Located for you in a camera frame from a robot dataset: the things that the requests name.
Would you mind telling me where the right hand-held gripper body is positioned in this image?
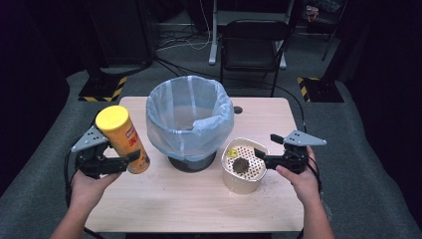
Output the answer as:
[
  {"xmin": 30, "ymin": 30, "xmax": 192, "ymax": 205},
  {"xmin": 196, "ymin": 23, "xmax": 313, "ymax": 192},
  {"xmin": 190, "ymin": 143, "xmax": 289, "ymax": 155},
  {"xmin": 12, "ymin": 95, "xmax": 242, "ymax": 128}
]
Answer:
[{"xmin": 263, "ymin": 129, "xmax": 328, "ymax": 175}]

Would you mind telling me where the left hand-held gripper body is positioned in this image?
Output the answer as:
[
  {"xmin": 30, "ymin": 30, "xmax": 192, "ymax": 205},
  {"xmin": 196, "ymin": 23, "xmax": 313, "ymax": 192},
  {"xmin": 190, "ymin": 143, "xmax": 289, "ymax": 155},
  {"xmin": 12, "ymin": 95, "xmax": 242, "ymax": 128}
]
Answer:
[{"xmin": 71, "ymin": 124, "xmax": 131, "ymax": 180}]

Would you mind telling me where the yellow cartoon print chip can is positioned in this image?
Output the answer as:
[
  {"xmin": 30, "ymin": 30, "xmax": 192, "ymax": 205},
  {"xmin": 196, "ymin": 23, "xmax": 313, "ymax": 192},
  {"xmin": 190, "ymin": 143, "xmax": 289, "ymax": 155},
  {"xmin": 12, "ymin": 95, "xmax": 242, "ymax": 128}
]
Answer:
[{"xmin": 95, "ymin": 105, "xmax": 151, "ymax": 175}]

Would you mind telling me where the beige container with perforated insert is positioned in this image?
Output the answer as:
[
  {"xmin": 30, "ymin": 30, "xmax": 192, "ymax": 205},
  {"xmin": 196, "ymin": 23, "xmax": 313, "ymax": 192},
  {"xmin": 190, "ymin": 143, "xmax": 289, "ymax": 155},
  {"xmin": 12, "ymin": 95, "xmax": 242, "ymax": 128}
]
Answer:
[{"xmin": 220, "ymin": 136, "xmax": 270, "ymax": 196}]

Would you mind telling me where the person's left hand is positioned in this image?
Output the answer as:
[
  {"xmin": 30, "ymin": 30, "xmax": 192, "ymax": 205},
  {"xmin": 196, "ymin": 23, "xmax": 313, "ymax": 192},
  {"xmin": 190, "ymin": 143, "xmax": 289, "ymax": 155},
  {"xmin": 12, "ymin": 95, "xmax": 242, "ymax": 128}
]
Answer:
[{"xmin": 70, "ymin": 168, "xmax": 122, "ymax": 209}]

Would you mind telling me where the person's right hand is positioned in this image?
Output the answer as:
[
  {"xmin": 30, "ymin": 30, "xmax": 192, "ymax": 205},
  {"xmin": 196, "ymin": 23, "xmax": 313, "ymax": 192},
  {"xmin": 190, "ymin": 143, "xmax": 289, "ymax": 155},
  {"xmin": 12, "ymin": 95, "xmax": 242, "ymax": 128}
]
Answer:
[{"xmin": 275, "ymin": 145, "xmax": 321, "ymax": 209}]

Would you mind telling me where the dark brown residue clump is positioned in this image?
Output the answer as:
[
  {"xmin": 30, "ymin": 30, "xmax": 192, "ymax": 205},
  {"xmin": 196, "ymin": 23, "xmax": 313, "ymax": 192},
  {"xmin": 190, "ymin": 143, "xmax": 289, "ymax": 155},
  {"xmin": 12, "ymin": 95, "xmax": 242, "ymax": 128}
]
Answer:
[{"xmin": 232, "ymin": 157, "xmax": 250, "ymax": 174}]

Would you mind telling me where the dark round trash bin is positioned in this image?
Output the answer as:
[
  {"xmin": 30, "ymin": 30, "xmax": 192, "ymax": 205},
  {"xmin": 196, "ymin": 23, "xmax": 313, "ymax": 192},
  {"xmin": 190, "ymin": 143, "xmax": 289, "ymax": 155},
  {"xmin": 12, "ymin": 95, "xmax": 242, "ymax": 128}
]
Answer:
[{"xmin": 167, "ymin": 150, "xmax": 218, "ymax": 174}]

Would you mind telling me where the light blue trash bag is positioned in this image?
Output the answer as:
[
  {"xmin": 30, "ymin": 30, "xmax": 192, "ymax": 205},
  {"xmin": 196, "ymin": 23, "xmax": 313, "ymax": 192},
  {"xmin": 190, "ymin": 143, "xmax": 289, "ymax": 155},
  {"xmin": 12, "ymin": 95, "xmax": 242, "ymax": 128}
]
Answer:
[{"xmin": 145, "ymin": 75, "xmax": 236, "ymax": 163}]

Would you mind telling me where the light wooden table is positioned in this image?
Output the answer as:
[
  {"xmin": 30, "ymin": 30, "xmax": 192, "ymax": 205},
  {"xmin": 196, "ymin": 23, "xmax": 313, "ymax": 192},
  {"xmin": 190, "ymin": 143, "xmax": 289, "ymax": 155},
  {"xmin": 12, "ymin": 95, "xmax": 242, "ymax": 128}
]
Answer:
[{"xmin": 85, "ymin": 96, "xmax": 305, "ymax": 234}]

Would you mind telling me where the black folding chair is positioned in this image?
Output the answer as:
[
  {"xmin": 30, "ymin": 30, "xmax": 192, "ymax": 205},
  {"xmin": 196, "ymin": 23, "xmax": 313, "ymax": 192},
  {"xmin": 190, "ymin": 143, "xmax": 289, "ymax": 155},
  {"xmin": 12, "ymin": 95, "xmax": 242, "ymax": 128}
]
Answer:
[{"xmin": 219, "ymin": 18, "xmax": 294, "ymax": 99}]

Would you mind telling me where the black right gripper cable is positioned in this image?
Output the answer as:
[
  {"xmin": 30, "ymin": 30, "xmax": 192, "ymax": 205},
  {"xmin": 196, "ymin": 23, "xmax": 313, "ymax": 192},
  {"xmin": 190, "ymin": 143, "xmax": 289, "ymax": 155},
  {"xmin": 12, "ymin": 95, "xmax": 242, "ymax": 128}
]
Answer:
[{"xmin": 308, "ymin": 154, "xmax": 323, "ymax": 200}]

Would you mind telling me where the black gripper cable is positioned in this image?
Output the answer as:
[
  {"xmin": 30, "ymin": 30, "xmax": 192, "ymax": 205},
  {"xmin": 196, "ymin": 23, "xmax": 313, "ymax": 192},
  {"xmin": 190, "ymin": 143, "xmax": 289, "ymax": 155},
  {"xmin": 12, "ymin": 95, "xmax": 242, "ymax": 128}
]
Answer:
[
  {"xmin": 308, "ymin": 154, "xmax": 323, "ymax": 200},
  {"xmin": 64, "ymin": 144, "xmax": 80, "ymax": 208}
]

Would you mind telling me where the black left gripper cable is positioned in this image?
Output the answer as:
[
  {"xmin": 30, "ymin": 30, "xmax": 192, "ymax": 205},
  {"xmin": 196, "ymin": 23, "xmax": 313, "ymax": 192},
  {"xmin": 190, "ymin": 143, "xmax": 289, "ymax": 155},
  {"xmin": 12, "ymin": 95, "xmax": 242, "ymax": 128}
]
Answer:
[{"xmin": 64, "ymin": 144, "xmax": 80, "ymax": 208}]

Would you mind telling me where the black hazard striped base plate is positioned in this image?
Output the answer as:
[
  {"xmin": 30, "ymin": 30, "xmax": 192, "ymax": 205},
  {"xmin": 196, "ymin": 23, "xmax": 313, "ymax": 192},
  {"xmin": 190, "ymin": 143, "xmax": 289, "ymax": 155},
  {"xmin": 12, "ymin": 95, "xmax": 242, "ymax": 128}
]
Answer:
[
  {"xmin": 78, "ymin": 76, "xmax": 128, "ymax": 104},
  {"xmin": 297, "ymin": 76, "xmax": 345, "ymax": 104}
]

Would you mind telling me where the white floor cable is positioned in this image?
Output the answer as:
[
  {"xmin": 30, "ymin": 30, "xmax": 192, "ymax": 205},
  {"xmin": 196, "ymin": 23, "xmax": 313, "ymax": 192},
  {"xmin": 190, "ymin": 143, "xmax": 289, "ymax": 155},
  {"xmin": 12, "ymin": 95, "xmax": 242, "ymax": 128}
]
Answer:
[{"xmin": 155, "ymin": 0, "xmax": 214, "ymax": 53}]

